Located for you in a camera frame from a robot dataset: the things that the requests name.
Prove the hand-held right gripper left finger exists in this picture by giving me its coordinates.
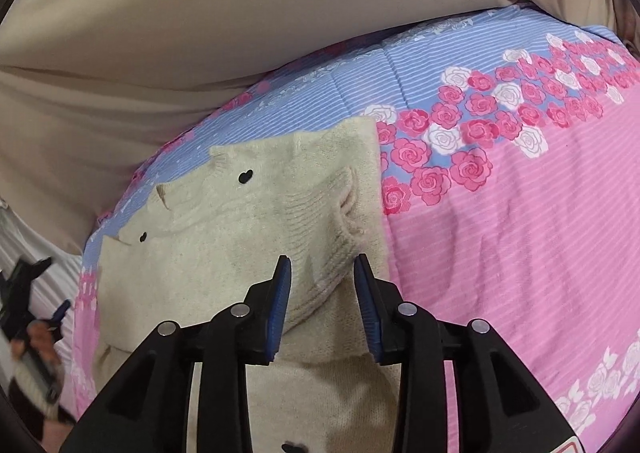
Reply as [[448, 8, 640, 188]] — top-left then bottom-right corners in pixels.
[[60, 255, 292, 453]]

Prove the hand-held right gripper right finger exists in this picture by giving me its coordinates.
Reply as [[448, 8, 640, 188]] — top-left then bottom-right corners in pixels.
[[353, 253, 591, 453]]

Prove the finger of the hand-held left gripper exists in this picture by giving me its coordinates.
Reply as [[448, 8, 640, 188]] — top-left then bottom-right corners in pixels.
[[48, 300, 72, 332]]

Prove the cream knit sweater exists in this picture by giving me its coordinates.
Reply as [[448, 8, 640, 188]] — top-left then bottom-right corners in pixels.
[[93, 116, 402, 453]]

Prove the person's left hand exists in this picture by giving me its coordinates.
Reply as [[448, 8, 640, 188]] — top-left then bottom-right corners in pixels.
[[11, 322, 65, 384]]

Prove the floral pink blue bedsheet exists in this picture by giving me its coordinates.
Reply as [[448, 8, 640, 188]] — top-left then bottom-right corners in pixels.
[[69, 4, 640, 453]]

